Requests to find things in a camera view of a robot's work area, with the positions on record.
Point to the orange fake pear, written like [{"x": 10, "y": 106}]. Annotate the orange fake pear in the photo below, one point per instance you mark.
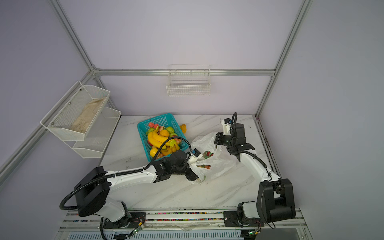
[{"x": 183, "y": 128}]

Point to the beige cloth in shelf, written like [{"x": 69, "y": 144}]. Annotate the beige cloth in shelf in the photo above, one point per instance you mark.
[{"x": 83, "y": 121}]

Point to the white wire wall basket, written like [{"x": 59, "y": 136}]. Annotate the white wire wall basket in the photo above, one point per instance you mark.
[{"x": 188, "y": 85}]

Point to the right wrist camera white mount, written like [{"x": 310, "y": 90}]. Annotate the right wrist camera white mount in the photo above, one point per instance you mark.
[{"x": 226, "y": 123}]

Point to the lower white mesh shelf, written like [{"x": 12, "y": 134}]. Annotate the lower white mesh shelf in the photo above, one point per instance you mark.
[{"x": 98, "y": 137}]

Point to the upper white mesh shelf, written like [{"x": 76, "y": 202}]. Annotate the upper white mesh shelf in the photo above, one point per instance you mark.
[{"x": 60, "y": 118}]

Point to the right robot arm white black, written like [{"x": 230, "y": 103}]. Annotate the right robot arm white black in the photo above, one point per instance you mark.
[{"x": 275, "y": 200}]

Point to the pink dragon fruit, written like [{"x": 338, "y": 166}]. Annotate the pink dragon fruit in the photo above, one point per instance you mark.
[{"x": 204, "y": 166}]

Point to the green fake apple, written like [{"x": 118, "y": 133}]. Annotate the green fake apple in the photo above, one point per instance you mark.
[{"x": 170, "y": 130}]

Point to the orange fake mandarin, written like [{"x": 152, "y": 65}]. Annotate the orange fake mandarin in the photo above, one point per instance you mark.
[{"x": 164, "y": 133}]

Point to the white mesh shelf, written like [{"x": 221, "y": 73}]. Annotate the white mesh shelf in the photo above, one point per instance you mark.
[
  {"x": 60, "y": 118},
  {"x": 98, "y": 137}
]

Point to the white plastic bag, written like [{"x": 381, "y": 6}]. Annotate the white plastic bag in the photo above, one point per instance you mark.
[{"x": 221, "y": 162}]

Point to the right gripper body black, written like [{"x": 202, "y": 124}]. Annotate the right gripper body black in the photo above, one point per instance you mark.
[{"x": 226, "y": 140}]

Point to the red fake strawberry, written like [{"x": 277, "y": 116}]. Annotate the red fake strawberry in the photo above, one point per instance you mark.
[{"x": 207, "y": 154}]

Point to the aluminium frame rail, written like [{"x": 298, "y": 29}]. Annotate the aluminium frame rail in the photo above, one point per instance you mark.
[{"x": 166, "y": 72}]

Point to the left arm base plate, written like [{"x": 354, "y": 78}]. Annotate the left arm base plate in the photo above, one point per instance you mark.
[{"x": 126, "y": 222}]

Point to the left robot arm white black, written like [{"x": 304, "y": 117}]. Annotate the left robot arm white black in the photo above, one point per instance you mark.
[{"x": 92, "y": 195}]

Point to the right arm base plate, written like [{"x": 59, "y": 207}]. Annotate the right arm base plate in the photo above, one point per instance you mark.
[{"x": 234, "y": 219}]

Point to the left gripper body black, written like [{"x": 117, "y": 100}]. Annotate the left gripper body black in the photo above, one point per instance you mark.
[{"x": 184, "y": 169}]

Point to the yellow fake lemon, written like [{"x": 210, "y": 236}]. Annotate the yellow fake lemon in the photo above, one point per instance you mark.
[{"x": 153, "y": 152}]

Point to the teal plastic basket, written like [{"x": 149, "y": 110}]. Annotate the teal plastic basket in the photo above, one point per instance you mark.
[{"x": 161, "y": 122}]

